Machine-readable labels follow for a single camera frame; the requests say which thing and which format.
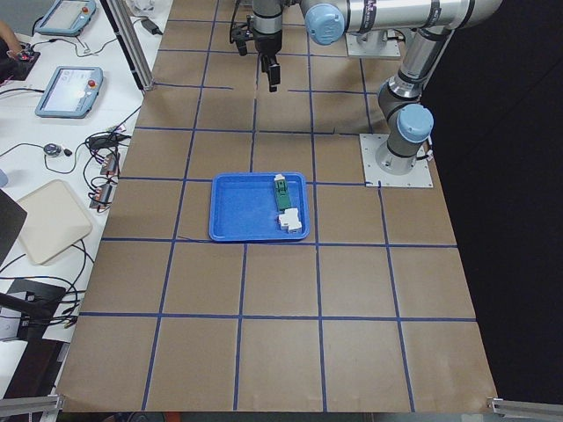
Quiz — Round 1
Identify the beige plastic tray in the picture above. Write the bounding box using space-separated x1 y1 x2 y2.
17 179 92 265

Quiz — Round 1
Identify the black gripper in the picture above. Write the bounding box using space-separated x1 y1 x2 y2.
253 30 282 92

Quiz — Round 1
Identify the round silver puck device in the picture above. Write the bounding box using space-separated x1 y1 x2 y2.
43 143 62 157

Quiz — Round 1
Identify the near teach pendant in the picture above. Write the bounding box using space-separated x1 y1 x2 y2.
34 66 104 119

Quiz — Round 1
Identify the white circuit breaker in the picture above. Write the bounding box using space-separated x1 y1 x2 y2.
277 207 303 234

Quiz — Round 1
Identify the green terminal block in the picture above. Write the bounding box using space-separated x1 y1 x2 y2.
274 174 292 212

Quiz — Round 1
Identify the aluminium corner profile right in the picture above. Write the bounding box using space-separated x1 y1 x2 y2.
487 397 563 421

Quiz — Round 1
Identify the aluminium frame post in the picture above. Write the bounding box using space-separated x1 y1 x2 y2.
100 0 154 91

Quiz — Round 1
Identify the far teach pendant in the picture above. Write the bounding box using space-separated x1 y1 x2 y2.
34 0 97 36

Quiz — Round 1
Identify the usb hub with cables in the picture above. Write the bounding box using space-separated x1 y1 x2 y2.
99 151 121 177

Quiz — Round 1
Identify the teach pendant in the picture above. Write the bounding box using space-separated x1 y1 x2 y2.
34 0 97 36
34 66 104 119

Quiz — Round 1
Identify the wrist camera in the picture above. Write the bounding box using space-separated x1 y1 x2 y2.
230 24 253 56

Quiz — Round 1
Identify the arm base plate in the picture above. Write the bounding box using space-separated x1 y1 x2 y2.
360 134 434 189
346 31 401 60

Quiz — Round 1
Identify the black power adapter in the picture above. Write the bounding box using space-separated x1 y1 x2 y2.
141 18 163 35

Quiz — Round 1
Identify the aluminium corner profile left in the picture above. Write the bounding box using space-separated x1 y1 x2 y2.
1 395 65 417

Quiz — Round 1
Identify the aluminium corner profile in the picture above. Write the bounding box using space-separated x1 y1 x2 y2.
1 395 65 417
487 397 563 421

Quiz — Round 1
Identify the blue plastic tray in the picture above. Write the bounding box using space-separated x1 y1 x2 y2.
208 172 311 243

